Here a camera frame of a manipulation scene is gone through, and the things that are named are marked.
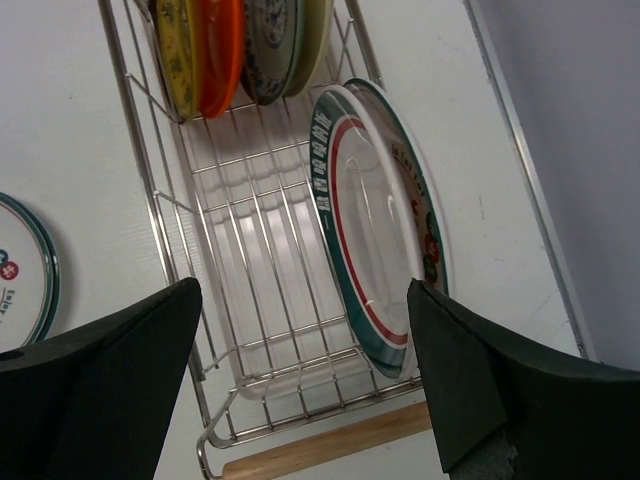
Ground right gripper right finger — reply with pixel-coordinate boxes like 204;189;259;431
407;280;639;479

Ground orange plastic plate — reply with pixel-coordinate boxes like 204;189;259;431
198;0;246;118

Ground metal wire dish rack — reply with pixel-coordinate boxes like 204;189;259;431
98;1;430;479

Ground blue floral plate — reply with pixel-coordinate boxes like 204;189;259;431
241;0;305;106

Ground white green-rimmed plate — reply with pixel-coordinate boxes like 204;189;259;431
309;85;423;380
345;77;455;295

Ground yellow patterned plate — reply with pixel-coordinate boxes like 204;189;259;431
149;0;204;121

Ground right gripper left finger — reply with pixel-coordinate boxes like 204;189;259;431
1;278;203;479

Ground cream floral plate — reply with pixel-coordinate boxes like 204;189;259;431
284;0;334;97

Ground white plate red characters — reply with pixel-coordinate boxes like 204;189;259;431
1;193;61;352

